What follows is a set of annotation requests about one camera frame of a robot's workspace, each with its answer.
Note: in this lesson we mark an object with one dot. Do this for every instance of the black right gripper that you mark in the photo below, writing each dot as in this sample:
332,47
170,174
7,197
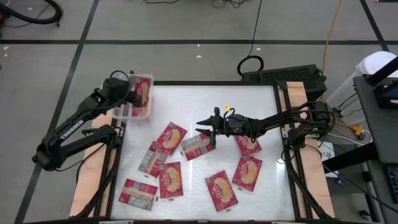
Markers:
221,126

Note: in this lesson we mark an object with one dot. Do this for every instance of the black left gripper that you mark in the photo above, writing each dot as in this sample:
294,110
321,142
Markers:
136,99

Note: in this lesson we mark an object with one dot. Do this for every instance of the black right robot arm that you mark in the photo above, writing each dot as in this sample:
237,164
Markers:
273,121

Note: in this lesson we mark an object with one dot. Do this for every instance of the clear plastic bin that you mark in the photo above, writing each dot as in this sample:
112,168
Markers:
121,115

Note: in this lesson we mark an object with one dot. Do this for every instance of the yellow tag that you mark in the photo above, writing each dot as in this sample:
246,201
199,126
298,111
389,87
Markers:
226,107

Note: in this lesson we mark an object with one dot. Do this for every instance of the black computer case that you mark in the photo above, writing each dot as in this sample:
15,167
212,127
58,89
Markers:
280,76

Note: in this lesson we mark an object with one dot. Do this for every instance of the yellow power plug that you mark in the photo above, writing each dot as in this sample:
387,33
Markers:
357,128

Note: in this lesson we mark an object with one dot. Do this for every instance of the dark grey desk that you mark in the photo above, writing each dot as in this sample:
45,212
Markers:
379,130

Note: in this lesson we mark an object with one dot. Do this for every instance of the white trash bin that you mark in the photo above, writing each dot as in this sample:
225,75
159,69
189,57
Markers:
376,62

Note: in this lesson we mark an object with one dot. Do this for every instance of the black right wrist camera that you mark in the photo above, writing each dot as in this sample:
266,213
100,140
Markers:
240,124

